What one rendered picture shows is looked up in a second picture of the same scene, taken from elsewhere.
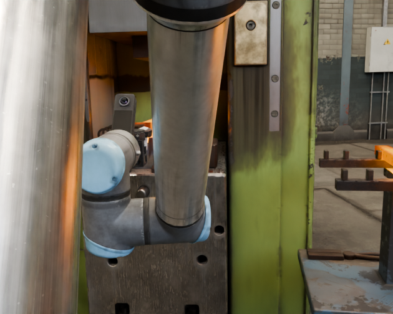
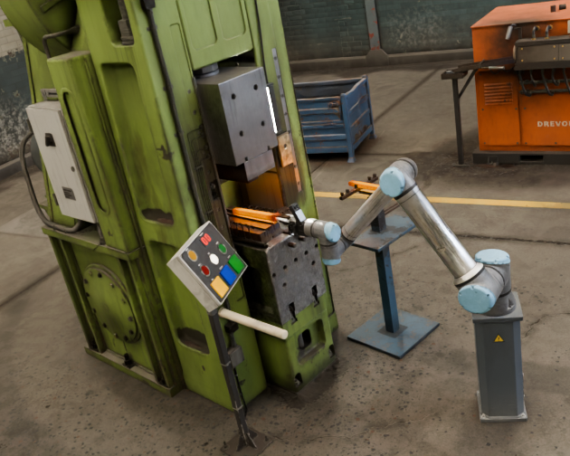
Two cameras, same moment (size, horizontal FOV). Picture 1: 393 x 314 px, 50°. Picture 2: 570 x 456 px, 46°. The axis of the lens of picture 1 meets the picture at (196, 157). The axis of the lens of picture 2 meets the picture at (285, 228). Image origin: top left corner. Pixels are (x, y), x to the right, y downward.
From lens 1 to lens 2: 2.95 m
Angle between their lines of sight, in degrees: 47
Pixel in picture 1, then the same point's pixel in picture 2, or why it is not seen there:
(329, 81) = (23, 83)
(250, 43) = (287, 154)
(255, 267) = not seen: hidden behind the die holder
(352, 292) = (377, 240)
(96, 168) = (336, 232)
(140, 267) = (294, 280)
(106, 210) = (337, 246)
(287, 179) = (308, 211)
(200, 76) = not seen: hidden behind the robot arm
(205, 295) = (317, 279)
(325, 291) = (371, 243)
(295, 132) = (306, 187)
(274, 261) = not seen: hidden behind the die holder
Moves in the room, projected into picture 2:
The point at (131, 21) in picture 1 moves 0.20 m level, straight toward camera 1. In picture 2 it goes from (262, 167) to (297, 168)
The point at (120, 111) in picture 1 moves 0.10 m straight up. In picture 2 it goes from (297, 212) to (293, 193)
